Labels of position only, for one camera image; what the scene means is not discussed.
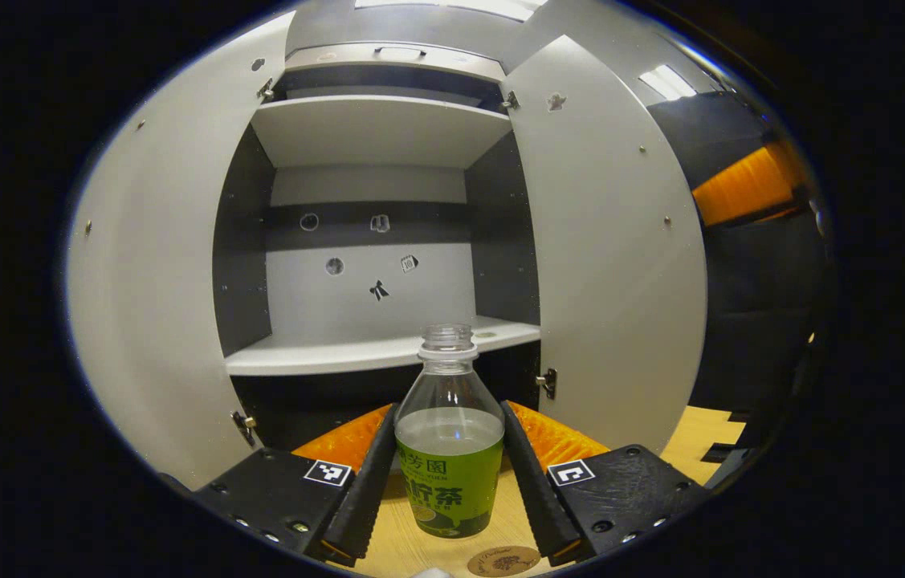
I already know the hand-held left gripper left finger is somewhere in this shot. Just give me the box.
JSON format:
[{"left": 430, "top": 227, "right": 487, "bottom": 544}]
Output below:
[{"left": 194, "top": 403, "right": 401, "bottom": 568}]

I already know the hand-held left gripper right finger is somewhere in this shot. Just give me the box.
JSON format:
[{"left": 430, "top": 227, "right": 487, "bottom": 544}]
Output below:
[{"left": 499, "top": 400, "right": 714, "bottom": 566}]

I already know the round brown coaster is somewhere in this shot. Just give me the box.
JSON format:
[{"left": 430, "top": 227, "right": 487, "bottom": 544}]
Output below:
[{"left": 467, "top": 545, "right": 541, "bottom": 578}]

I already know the clear bottle with green label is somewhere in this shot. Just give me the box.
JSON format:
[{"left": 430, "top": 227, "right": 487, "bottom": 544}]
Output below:
[{"left": 393, "top": 323, "right": 506, "bottom": 539}]

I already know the grey cabinet door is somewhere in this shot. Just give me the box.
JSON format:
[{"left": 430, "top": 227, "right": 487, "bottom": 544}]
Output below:
[
  {"left": 67, "top": 12, "right": 296, "bottom": 492},
  {"left": 500, "top": 34, "right": 708, "bottom": 456}
]

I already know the grey cabinet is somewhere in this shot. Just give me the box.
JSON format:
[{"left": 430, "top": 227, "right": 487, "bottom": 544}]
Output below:
[{"left": 211, "top": 40, "right": 543, "bottom": 454}]

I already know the grey cabinet drawer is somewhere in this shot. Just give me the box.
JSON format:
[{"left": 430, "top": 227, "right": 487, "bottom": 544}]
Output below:
[{"left": 285, "top": 42, "right": 508, "bottom": 83}]

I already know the black backdrop cloth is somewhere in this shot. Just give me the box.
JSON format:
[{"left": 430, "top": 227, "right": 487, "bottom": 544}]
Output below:
[{"left": 647, "top": 90, "right": 832, "bottom": 466}]

